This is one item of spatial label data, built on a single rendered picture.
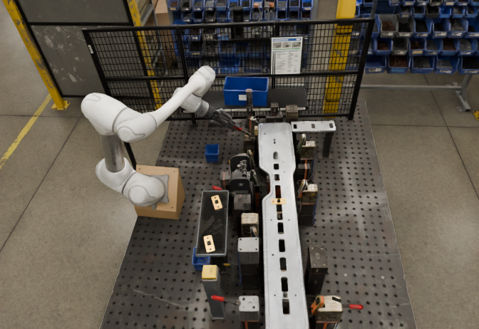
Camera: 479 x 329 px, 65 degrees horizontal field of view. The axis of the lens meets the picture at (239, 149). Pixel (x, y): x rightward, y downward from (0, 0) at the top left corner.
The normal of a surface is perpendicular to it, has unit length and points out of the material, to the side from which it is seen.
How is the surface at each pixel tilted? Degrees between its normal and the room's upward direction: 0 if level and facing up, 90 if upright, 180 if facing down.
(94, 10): 92
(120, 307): 0
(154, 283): 0
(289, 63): 90
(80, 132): 0
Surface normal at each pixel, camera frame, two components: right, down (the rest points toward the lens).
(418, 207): -0.05, -0.70
